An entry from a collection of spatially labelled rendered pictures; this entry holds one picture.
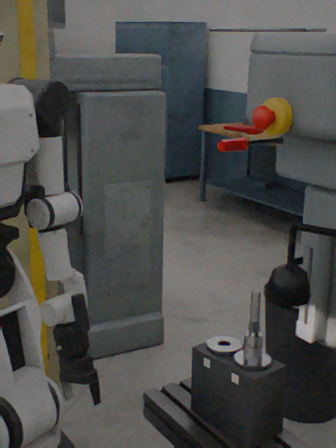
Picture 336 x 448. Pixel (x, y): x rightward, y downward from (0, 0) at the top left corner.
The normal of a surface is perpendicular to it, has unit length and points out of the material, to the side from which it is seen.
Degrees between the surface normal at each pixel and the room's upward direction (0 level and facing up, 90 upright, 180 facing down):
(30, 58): 90
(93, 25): 90
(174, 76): 90
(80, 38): 90
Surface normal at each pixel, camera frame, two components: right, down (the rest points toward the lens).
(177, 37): 0.53, 0.25
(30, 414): 0.75, -0.23
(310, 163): -0.85, 0.14
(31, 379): 0.81, 0.00
